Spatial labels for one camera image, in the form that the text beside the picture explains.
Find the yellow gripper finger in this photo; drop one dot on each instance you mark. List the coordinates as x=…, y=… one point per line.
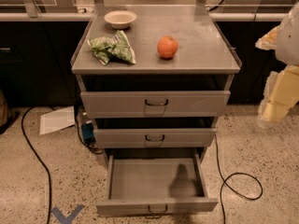
x=268, y=41
x=280, y=95

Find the grey bottom drawer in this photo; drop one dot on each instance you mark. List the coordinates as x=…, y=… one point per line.
x=155, y=186

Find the grey drawer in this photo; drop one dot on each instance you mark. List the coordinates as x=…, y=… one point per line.
x=154, y=132
x=155, y=186
x=154, y=104

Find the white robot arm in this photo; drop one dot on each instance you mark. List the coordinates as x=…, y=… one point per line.
x=287, y=50

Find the grey metal drawer cabinet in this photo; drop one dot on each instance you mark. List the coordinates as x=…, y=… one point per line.
x=203, y=61

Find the grey top drawer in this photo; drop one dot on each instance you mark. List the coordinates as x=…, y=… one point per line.
x=154, y=104

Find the grey middle drawer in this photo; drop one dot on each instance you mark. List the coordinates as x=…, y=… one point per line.
x=154, y=132

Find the orange fruit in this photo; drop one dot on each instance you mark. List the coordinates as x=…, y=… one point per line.
x=167, y=47

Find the white paper bowl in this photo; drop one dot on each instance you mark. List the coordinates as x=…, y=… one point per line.
x=120, y=19

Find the green chip bag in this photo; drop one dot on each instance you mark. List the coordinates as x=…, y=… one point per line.
x=106, y=48

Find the blue power box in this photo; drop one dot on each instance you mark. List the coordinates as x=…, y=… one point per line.
x=87, y=133

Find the white paper sheet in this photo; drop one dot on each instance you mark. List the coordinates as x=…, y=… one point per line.
x=57, y=120

